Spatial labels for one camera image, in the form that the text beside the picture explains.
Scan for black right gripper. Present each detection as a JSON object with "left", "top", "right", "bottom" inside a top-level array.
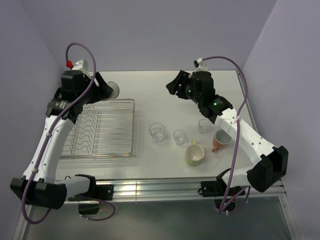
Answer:
[{"left": 166, "top": 70, "right": 203, "bottom": 105}]

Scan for brown and white paper cup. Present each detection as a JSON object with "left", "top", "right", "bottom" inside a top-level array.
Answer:
[{"left": 107, "top": 81, "right": 120, "bottom": 100}]

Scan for large clear glass tumbler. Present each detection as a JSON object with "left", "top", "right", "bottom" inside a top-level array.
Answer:
[{"left": 149, "top": 122, "right": 166, "bottom": 144}]

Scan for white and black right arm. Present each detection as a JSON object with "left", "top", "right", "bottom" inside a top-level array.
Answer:
[{"left": 166, "top": 70, "right": 289, "bottom": 195}]

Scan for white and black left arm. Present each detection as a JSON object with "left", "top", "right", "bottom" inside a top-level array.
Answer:
[{"left": 10, "top": 70, "right": 120, "bottom": 210}]

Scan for small clear glass right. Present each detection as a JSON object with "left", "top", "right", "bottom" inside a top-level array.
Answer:
[{"left": 198, "top": 119, "right": 211, "bottom": 135}]

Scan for small clear glass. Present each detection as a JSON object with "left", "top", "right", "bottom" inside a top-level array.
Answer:
[
  {"left": 173, "top": 129, "right": 186, "bottom": 145},
  {"left": 198, "top": 119, "right": 211, "bottom": 135}
]

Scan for small clear glass middle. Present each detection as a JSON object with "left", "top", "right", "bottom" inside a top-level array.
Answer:
[{"left": 173, "top": 129, "right": 186, "bottom": 145}]

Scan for orange ceramic mug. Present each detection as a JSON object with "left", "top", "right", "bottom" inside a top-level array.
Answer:
[{"left": 212, "top": 129, "right": 232, "bottom": 152}]

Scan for yellow-green ceramic mug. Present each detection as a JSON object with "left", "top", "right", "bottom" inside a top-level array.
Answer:
[{"left": 184, "top": 139, "right": 205, "bottom": 167}]

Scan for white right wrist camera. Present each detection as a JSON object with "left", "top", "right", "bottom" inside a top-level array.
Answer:
[{"left": 193, "top": 58, "right": 208, "bottom": 73}]

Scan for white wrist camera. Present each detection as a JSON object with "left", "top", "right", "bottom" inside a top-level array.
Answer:
[
  {"left": 193, "top": 58, "right": 208, "bottom": 73},
  {"left": 65, "top": 59, "right": 90, "bottom": 76}
]

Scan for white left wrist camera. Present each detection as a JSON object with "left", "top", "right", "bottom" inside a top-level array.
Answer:
[{"left": 65, "top": 59, "right": 90, "bottom": 76}]

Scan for metal wire dish rack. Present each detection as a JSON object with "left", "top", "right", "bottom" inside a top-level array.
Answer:
[{"left": 61, "top": 99, "right": 135, "bottom": 159}]

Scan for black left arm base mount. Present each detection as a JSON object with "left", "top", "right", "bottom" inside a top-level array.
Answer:
[{"left": 67, "top": 184, "right": 115, "bottom": 218}]

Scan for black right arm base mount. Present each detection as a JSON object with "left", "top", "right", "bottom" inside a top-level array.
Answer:
[{"left": 197, "top": 180, "right": 243, "bottom": 212}]

